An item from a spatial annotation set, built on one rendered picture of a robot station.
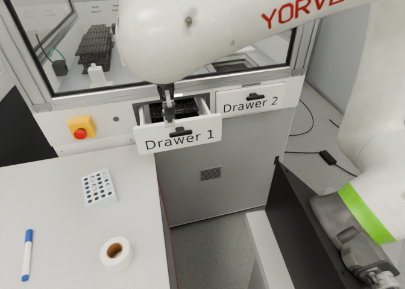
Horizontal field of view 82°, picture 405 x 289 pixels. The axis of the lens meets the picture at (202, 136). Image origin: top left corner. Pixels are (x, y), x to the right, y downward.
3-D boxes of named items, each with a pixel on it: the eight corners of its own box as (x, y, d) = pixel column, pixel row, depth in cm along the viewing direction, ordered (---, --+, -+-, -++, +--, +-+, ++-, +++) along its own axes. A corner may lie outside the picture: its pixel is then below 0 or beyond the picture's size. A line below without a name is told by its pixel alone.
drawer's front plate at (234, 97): (281, 107, 99) (286, 83, 92) (216, 117, 95) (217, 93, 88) (279, 105, 101) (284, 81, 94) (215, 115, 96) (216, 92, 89)
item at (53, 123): (297, 105, 103) (305, 75, 94) (50, 146, 86) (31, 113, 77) (228, 42, 175) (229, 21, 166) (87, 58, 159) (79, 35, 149)
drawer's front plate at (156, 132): (221, 140, 83) (222, 115, 76) (139, 155, 79) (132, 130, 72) (219, 137, 85) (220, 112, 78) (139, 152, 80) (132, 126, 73)
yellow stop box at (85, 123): (95, 138, 83) (88, 122, 79) (73, 142, 82) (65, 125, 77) (96, 130, 87) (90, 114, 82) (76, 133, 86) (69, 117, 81)
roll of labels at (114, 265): (138, 251, 59) (135, 243, 57) (120, 278, 54) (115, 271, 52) (117, 239, 62) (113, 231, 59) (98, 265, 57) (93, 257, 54)
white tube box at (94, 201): (118, 201, 71) (114, 193, 69) (89, 213, 68) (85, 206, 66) (110, 175, 80) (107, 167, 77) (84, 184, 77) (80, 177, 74)
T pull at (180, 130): (193, 134, 74) (192, 131, 73) (169, 138, 73) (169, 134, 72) (190, 127, 76) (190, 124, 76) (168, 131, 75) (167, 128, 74)
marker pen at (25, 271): (30, 279, 55) (26, 277, 54) (22, 283, 54) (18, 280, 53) (34, 230, 65) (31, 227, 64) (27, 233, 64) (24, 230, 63)
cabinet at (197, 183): (272, 209, 154) (300, 105, 103) (111, 248, 137) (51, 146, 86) (226, 127, 226) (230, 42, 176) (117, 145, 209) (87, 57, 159)
